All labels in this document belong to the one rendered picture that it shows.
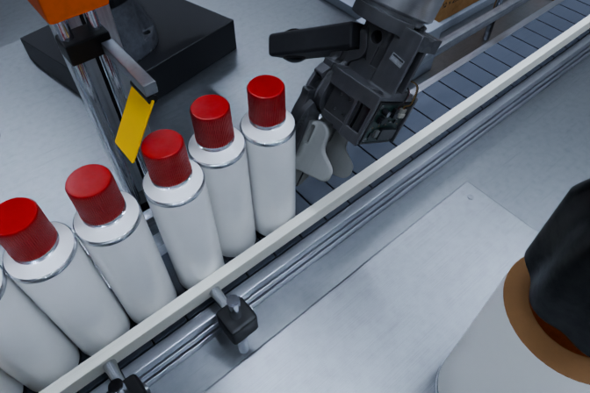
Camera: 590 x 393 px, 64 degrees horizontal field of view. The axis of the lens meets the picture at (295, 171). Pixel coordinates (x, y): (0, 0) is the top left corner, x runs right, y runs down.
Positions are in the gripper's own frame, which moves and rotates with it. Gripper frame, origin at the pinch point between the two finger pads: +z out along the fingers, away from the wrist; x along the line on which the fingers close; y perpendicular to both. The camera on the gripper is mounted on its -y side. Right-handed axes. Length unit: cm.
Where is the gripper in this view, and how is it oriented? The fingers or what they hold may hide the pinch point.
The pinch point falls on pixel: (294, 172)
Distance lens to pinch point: 53.9
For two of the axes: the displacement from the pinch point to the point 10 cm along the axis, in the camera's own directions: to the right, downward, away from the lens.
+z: -3.8, 8.0, 4.5
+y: 6.4, 5.9, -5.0
